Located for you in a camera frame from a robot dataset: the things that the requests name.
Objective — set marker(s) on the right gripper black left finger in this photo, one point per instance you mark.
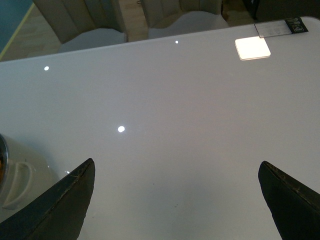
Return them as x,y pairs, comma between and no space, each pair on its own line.
58,213

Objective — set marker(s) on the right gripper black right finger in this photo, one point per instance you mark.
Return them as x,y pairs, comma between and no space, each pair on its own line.
295,208

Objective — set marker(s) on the white electric cooking pot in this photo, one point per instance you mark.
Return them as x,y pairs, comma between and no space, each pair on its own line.
24,174

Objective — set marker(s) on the label sticker on table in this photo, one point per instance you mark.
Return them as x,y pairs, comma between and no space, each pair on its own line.
281,27

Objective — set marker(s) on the beige chair, left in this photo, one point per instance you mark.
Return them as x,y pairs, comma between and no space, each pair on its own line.
84,24

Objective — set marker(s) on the beige chair, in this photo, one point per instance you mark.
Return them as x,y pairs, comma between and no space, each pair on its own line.
84,24
167,18

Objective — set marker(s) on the beige chair, right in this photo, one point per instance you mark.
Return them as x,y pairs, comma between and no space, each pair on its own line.
167,18

